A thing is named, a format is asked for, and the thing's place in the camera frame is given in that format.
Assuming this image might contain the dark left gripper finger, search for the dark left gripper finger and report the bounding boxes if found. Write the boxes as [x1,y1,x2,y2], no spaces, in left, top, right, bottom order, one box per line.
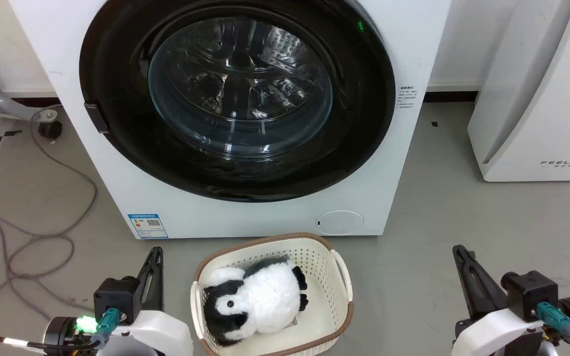
[147,247,165,312]
[136,246,158,313]

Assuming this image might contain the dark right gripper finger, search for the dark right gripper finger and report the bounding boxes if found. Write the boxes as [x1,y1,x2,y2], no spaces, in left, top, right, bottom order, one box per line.
[452,244,488,321]
[463,249,509,315]

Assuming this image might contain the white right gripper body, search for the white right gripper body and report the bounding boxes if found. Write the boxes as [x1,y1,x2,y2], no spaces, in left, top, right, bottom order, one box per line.
[451,306,546,356]

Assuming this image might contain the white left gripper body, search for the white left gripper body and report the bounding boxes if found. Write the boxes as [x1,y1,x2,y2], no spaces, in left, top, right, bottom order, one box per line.
[98,309,194,356]

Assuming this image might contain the white front-load washing machine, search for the white front-load washing machine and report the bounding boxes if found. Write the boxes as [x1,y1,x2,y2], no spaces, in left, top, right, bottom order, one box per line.
[8,0,452,240]

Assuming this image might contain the black round glass washer door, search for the black round glass washer door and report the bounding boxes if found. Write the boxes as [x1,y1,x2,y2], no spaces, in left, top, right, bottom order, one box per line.
[79,0,396,203]

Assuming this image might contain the black white plush penguin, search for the black white plush penguin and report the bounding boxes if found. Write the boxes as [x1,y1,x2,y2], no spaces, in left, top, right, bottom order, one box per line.
[202,256,309,346]

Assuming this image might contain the cream perforated laundry basket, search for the cream perforated laundry basket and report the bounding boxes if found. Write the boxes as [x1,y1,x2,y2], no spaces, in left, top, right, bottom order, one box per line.
[190,232,354,356]

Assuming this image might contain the black caster wheel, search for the black caster wheel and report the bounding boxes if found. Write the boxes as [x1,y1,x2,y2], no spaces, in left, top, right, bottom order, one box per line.
[37,120,63,140]

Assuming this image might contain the white Feelbird appliance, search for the white Feelbird appliance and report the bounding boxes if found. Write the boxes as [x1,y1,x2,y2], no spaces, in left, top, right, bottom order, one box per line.
[467,0,570,182]

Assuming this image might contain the right cable with teal plug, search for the right cable with teal plug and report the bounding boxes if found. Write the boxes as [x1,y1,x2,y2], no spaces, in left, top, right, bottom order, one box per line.
[535,301,570,356]

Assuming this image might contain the grey floor cable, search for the grey floor cable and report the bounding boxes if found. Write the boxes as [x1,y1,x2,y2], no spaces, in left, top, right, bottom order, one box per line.
[0,106,99,328]

